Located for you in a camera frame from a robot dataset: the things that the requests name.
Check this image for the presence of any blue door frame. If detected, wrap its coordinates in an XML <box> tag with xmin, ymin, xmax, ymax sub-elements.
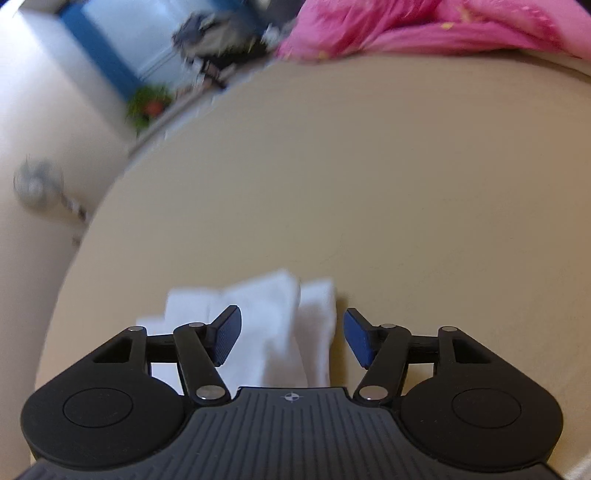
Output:
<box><xmin>58</xmin><ymin>0</ymin><xmax>145</xmax><ymax>101</ymax></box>

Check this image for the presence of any grey electric fan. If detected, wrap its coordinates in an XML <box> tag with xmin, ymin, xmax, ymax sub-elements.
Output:
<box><xmin>13</xmin><ymin>156</ymin><xmax>89</xmax><ymax>224</ymax></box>

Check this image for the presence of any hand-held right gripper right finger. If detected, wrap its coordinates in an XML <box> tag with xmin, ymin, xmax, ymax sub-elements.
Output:
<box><xmin>343</xmin><ymin>308</ymin><xmax>491</xmax><ymax>407</ymax></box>

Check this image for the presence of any dark clutter pile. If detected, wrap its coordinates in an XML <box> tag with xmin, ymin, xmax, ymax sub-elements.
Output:
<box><xmin>172</xmin><ymin>10</ymin><xmax>280</xmax><ymax>89</ymax></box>

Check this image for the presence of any white long-sleeve shirt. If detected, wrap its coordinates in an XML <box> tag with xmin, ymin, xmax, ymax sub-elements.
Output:
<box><xmin>136</xmin><ymin>268</ymin><xmax>337</xmax><ymax>397</ymax></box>

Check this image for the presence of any green potted plant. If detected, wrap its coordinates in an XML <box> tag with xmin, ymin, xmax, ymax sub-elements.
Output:
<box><xmin>126</xmin><ymin>85</ymin><xmax>175</xmax><ymax>131</ymax></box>

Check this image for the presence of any pink blanket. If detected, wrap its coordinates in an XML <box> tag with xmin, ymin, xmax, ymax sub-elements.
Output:
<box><xmin>274</xmin><ymin>0</ymin><xmax>591</xmax><ymax>62</ymax></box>

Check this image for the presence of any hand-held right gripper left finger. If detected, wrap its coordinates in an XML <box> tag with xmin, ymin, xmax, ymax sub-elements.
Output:
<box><xmin>92</xmin><ymin>305</ymin><xmax>243</xmax><ymax>407</ymax></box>

